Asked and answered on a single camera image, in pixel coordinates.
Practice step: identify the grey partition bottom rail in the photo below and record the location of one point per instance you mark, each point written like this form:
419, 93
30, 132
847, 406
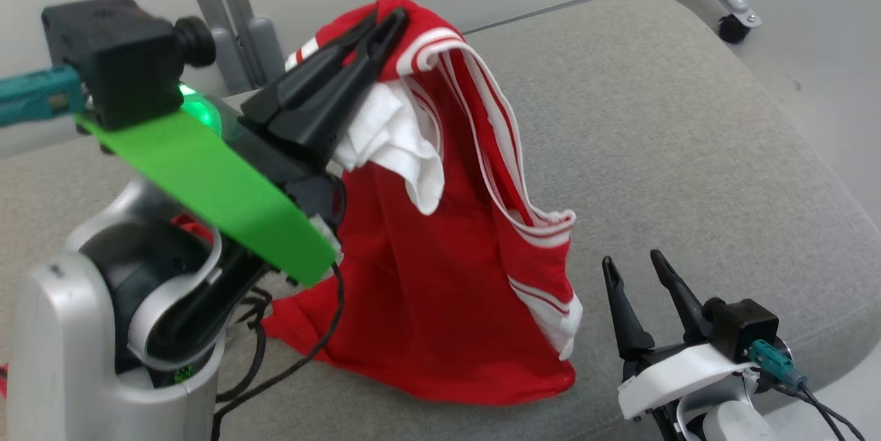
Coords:
585, 2

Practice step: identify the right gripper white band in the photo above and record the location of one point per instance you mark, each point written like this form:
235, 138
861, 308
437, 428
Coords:
681, 375

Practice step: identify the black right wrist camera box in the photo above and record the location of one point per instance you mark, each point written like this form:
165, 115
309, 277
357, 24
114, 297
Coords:
747, 327

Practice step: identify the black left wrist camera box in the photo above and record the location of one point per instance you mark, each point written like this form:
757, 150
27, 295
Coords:
110, 56

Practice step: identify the red jersey white striped trim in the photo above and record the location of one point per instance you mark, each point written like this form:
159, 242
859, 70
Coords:
427, 289

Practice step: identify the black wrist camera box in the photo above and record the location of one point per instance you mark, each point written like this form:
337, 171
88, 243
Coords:
110, 56
747, 327

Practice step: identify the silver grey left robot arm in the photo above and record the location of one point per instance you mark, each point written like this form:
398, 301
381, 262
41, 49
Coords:
62, 345

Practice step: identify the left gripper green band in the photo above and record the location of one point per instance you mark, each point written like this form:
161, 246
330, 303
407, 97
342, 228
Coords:
220, 186

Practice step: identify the teal camera connector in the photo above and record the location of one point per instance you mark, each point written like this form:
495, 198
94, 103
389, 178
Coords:
34, 93
774, 362

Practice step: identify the teal right camera connector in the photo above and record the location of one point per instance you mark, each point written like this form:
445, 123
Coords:
774, 362

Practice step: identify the teal left camera connector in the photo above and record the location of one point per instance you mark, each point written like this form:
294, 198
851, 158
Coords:
34, 93

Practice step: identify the black caster wheel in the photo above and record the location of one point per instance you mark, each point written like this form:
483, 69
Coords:
733, 29

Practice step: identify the grey partition post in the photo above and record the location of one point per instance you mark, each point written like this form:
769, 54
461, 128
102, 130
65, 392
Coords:
267, 49
230, 59

